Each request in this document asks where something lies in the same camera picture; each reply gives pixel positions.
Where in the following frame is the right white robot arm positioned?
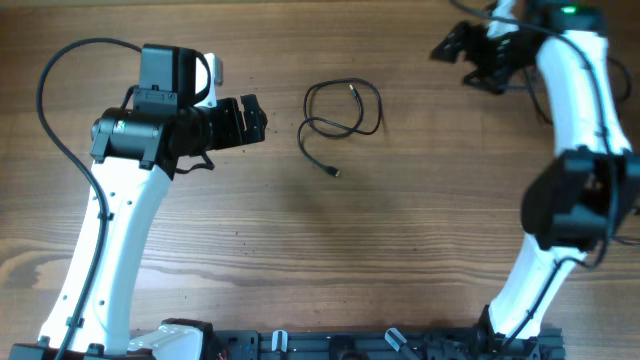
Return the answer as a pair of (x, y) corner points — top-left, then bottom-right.
(431, 1), (639, 353)

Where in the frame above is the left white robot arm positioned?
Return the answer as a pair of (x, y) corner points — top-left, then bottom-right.
(10, 44), (267, 359)

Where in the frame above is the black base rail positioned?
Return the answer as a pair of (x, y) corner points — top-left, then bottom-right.
(215, 327), (566, 360)

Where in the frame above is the black cable with large plugs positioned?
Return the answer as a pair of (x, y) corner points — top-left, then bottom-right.
(522, 54), (634, 126)

